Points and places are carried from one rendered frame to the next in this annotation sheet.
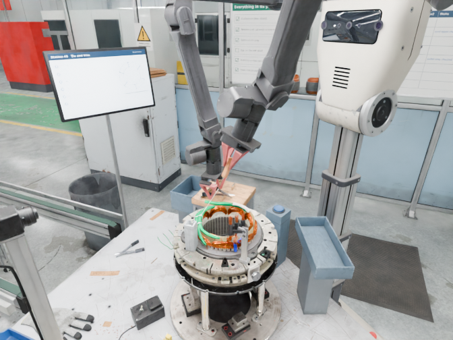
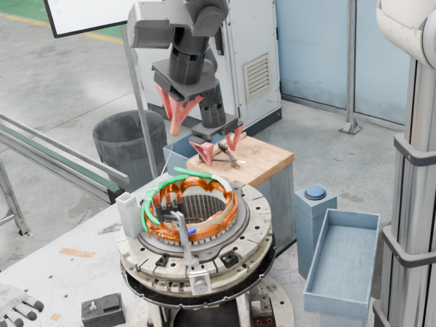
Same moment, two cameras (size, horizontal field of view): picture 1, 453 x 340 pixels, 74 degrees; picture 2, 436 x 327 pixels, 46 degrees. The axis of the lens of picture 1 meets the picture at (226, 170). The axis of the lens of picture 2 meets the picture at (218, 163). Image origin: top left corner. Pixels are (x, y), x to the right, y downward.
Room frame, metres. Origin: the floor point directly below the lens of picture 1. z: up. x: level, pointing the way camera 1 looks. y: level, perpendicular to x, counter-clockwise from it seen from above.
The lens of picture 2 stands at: (0.01, -0.42, 1.72)
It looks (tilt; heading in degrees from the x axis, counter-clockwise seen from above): 31 degrees down; 25
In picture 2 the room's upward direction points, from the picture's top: 8 degrees counter-clockwise
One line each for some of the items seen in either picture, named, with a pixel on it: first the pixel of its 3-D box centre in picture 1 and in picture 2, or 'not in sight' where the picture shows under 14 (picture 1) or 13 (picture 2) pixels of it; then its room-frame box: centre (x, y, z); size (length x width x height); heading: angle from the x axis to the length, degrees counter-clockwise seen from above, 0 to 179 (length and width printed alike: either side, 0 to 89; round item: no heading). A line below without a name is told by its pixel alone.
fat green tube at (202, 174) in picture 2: (226, 204); (203, 176); (0.82, 0.00, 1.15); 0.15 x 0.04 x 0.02; 69
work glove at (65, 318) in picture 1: (58, 320); (5, 299); (0.67, 0.56, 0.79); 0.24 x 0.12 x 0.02; 67
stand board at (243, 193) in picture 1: (224, 195); (239, 161); (1.04, 0.01, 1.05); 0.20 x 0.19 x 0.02; 65
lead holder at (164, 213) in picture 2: (236, 227); (170, 211); (0.63, -0.03, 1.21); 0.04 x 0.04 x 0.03; 69
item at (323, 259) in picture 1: (315, 272); (344, 304); (0.75, -0.30, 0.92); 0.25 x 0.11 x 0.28; 1
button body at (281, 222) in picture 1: (276, 236); (316, 237); (0.97, -0.20, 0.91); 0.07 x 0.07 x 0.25; 47
